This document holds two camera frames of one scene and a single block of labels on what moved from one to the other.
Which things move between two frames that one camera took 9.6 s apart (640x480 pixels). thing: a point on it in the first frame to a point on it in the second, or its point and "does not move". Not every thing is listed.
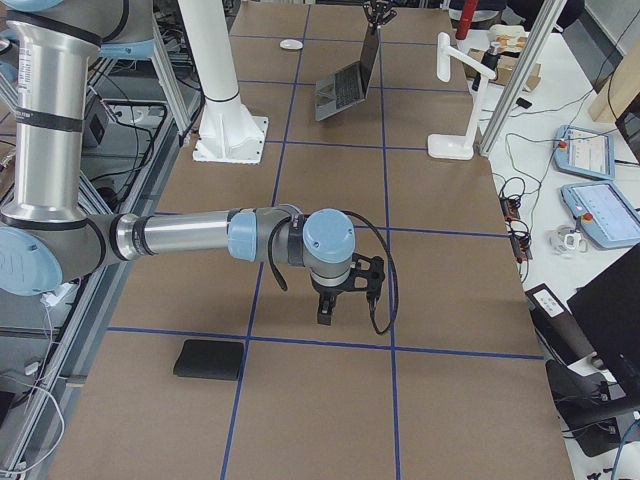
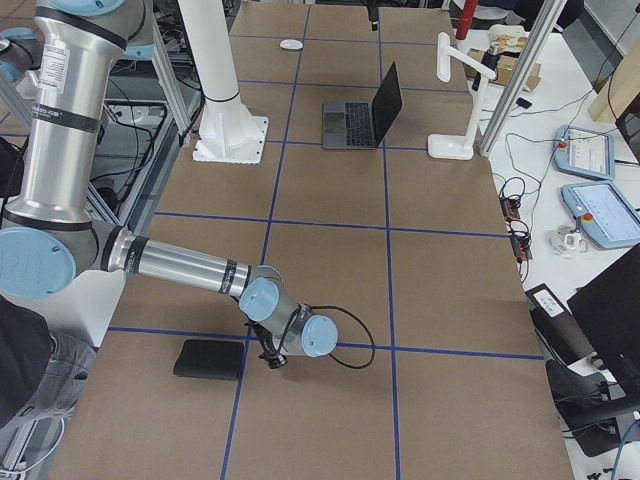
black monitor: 607,307 does not move
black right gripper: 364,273 to 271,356
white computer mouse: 291,44 does not move
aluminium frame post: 548,18 does not move
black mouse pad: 210,359 does not move
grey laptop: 347,87 to 362,125
